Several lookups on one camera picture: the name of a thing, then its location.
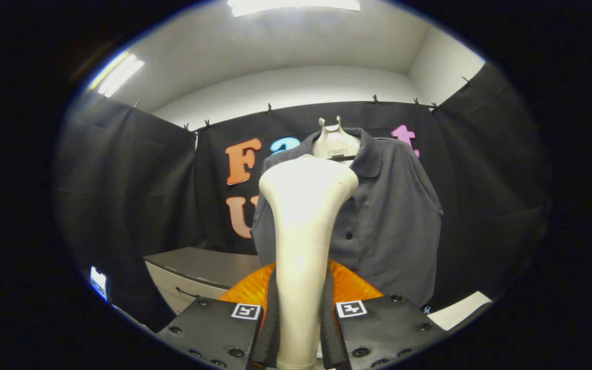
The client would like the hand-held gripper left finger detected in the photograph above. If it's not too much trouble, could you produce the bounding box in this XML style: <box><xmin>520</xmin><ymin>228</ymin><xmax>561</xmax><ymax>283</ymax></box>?
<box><xmin>156</xmin><ymin>262</ymin><xmax>280</xmax><ymax>370</ymax></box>

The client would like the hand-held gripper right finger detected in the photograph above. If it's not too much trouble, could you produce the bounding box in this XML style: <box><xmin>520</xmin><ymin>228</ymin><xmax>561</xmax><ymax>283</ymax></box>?
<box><xmin>321</xmin><ymin>260</ymin><xmax>448</xmax><ymax>369</ymax></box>

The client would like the grey button-up shirt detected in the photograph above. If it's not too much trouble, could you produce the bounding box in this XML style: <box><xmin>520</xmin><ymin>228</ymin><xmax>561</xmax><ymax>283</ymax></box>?
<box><xmin>250</xmin><ymin>127</ymin><xmax>445</xmax><ymax>308</ymax></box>

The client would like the grey drawer cabinet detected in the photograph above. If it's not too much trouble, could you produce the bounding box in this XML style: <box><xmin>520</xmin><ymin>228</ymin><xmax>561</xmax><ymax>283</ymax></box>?
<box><xmin>143</xmin><ymin>247</ymin><xmax>263</xmax><ymax>315</ymax></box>

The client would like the white table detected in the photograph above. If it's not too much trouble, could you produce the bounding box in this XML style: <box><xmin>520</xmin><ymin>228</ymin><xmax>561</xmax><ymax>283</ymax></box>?
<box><xmin>426</xmin><ymin>291</ymin><xmax>493</xmax><ymax>331</ymax></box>

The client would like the bright bluish screen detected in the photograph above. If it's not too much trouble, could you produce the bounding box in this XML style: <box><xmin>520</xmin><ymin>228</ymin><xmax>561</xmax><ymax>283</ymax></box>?
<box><xmin>89</xmin><ymin>265</ymin><xmax>108</xmax><ymax>302</ymax></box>

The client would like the white mannequin form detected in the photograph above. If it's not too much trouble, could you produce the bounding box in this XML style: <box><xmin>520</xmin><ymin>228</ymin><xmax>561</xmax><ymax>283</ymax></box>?
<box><xmin>311</xmin><ymin>116</ymin><xmax>362</xmax><ymax>161</ymax></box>

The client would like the narrow ceiling light strip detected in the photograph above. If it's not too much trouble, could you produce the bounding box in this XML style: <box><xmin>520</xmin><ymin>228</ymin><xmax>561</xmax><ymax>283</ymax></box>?
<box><xmin>90</xmin><ymin>51</ymin><xmax>145</xmax><ymax>98</ymax></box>

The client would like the wide ceiling light panel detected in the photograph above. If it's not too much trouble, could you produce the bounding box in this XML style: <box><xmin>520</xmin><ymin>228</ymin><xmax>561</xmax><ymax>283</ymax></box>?
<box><xmin>227</xmin><ymin>0</ymin><xmax>361</xmax><ymax>19</ymax></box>

